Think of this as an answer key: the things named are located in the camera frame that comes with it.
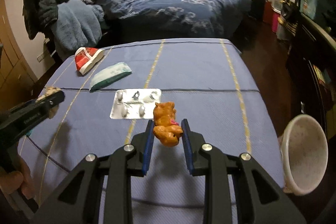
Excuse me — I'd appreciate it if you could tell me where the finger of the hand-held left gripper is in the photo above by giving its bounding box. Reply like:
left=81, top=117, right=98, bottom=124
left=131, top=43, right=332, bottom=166
left=34, top=90, right=66, bottom=120

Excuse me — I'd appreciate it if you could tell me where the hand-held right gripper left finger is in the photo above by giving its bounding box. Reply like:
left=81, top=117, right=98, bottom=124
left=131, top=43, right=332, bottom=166
left=31, top=120, right=156, bottom=224

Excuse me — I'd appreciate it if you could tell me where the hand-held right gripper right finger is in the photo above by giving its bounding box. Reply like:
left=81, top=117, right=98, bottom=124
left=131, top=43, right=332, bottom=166
left=181, top=118, right=308, bottom=224

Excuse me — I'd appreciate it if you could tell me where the brown paper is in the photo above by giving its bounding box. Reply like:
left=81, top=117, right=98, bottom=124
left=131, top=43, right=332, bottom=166
left=36, top=86, right=60, bottom=120

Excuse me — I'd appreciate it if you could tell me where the orange toy bear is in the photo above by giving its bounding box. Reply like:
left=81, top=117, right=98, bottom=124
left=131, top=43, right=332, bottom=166
left=153, top=101, right=184, bottom=147

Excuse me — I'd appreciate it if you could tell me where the white waste bin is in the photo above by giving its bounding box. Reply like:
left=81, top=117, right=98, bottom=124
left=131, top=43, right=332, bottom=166
left=278, top=114, right=329, bottom=196

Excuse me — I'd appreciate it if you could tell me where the person's left hand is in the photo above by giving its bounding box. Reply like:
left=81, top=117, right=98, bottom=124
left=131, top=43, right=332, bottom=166
left=0, top=157, right=36, bottom=201

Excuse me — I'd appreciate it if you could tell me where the silver pill blister pack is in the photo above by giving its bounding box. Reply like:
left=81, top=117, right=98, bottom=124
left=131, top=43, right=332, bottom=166
left=109, top=88, right=162, bottom=120

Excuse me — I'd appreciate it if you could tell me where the crushed red paper cup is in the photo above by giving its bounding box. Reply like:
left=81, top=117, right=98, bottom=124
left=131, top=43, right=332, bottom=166
left=74, top=47, right=104, bottom=75

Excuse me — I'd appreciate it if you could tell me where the wooden wardrobe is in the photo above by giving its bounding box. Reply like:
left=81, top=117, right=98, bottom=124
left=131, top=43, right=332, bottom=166
left=0, top=0, right=46, bottom=111

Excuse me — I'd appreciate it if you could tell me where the green white tissue packet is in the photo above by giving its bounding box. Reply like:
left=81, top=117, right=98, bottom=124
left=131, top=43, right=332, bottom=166
left=89, top=62, right=132, bottom=91

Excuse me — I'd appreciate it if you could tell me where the light blue fleece robe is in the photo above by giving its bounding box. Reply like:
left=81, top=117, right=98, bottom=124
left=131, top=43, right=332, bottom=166
left=51, top=0, right=106, bottom=60

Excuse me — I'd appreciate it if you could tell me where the black puffer jacket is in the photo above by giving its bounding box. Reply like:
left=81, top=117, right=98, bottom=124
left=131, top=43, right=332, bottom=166
left=22, top=0, right=73, bottom=40

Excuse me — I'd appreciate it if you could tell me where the blue floral duvet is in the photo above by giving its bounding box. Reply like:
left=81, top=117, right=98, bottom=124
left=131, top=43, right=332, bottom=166
left=93, top=0, right=253, bottom=39

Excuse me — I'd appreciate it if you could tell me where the dark wooden dresser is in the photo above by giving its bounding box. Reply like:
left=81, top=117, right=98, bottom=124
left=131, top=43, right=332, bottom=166
left=286, top=11, right=336, bottom=143

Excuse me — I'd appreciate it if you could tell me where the pink bucket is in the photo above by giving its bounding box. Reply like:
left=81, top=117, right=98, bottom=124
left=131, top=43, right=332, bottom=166
left=271, top=12, right=280, bottom=33

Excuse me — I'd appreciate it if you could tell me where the red box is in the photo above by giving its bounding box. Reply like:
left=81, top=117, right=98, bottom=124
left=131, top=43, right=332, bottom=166
left=263, top=0, right=274, bottom=24

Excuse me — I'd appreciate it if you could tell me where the black suitcase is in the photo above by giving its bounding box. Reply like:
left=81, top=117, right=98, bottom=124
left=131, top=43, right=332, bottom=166
left=243, top=0, right=265, bottom=21

